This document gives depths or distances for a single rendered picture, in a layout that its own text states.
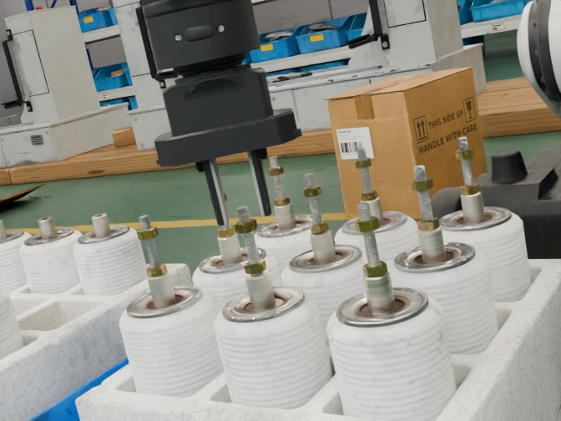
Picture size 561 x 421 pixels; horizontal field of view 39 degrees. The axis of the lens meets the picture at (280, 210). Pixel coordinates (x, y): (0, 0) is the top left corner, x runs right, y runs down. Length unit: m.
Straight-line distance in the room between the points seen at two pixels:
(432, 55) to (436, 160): 1.05
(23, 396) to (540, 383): 0.57
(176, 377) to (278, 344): 0.13
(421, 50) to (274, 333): 2.29
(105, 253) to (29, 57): 3.01
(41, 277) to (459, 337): 0.69
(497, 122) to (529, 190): 1.56
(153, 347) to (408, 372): 0.25
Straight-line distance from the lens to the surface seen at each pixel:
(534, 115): 2.66
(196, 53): 0.63
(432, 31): 2.88
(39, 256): 1.22
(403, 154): 1.83
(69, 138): 4.06
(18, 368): 0.98
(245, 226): 0.69
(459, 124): 1.97
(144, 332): 0.75
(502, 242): 0.82
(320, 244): 0.79
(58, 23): 4.14
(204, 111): 0.65
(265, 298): 0.70
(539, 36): 0.98
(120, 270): 1.13
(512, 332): 0.76
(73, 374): 1.04
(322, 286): 0.77
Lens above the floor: 0.49
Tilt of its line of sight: 13 degrees down
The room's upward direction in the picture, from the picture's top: 12 degrees counter-clockwise
